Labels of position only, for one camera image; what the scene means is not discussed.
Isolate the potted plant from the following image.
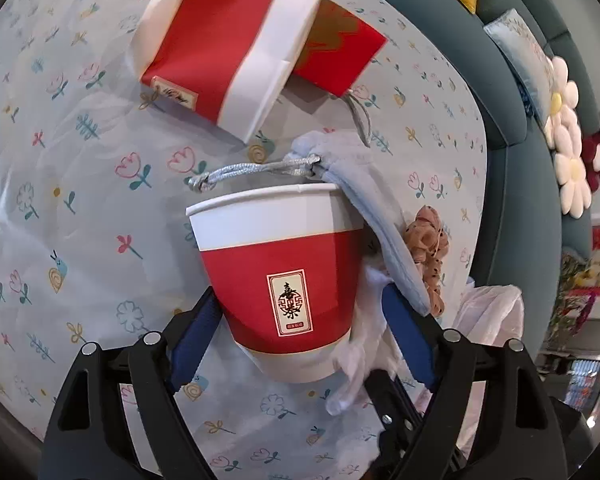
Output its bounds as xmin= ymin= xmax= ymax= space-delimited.
xmin=555 ymin=252 xmax=600 ymax=341

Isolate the red paper bag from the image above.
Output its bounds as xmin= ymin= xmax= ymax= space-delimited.
xmin=255 ymin=0 xmax=388 ymax=97

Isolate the crushed red white paper cup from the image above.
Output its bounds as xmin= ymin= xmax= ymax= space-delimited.
xmin=130 ymin=0 xmax=321 ymax=143

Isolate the grey drawstring pouch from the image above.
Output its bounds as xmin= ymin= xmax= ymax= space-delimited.
xmin=187 ymin=130 xmax=433 ymax=316

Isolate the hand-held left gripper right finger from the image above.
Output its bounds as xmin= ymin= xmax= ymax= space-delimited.
xmin=380 ymin=282 xmax=571 ymax=480

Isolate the white daisy flower cushion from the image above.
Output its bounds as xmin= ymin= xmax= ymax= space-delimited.
xmin=554 ymin=145 xmax=593 ymax=218
xmin=544 ymin=56 xmax=581 ymax=148

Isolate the brown dotted scrunchie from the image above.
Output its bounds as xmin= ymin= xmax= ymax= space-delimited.
xmin=404 ymin=206 xmax=451 ymax=317

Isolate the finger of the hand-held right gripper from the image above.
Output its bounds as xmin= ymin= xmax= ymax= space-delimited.
xmin=362 ymin=367 xmax=431 ymax=461

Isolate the teal sectional sofa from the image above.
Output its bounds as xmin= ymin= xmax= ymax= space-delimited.
xmin=330 ymin=0 xmax=593 ymax=321

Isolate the floral printed tablecloth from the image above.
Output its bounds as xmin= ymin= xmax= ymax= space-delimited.
xmin=0 ymin=0 xmax=488 ymax=480

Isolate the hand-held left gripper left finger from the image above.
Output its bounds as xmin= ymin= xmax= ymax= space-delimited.
xmin=39 ymin=287 xmax=226 ymax=480

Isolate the light blue embroidered cushion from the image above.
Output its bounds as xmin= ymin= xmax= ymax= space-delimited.
xmin=484 ymin=8 xmax=556 ymax=128

